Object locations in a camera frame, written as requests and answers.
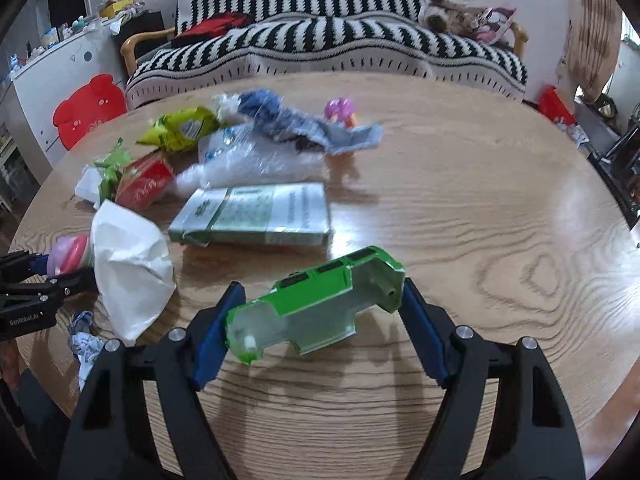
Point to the pink red plastic cup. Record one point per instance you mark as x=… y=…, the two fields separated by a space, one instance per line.
x=69 y=254

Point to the red bag by wall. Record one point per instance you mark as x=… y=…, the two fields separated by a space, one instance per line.
x=557 y=106

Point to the green white candy wrapper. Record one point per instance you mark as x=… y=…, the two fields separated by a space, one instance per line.
x=100 y=180

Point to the white tissue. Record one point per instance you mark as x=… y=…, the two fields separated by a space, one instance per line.
x=133 y=269

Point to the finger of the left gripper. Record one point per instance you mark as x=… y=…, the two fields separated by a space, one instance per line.
x=22 y=265
x=52 y=292

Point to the green white paper box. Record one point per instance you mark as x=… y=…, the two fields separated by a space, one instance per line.
x=294 y=214

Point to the pink purple small toy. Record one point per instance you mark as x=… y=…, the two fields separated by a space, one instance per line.
x=341 y=110

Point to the clear plastic bag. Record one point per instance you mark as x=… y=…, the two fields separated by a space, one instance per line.
x=239 y=156

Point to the plush toy on sofa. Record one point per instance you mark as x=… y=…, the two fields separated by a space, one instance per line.
x=484 y=24

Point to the small crumpled paper ball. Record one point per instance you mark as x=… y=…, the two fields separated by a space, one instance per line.
x=85 y=345

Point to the green plastic toy car shell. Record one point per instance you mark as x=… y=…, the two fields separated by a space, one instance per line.
x=315 y=308

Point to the blue grey wrapper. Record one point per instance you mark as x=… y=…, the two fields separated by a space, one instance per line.
x=284 y=124

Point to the white cabinet with red sticker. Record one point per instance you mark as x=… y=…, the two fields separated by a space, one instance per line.
x=35 y=91

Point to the striped black white sofa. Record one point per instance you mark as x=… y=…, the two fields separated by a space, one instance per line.
x=276 y=37

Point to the red cigarette pack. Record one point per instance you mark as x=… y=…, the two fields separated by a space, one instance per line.
x=144 y=181

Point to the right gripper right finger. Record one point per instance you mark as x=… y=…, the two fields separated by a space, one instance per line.
x=532 y=434

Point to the red cloth on sofa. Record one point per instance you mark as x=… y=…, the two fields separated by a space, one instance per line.
x=215 y=26

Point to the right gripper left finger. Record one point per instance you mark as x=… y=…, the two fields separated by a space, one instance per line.
x=139 y=415

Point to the yellow green snack bag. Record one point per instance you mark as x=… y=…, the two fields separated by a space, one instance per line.
x=180 y=131

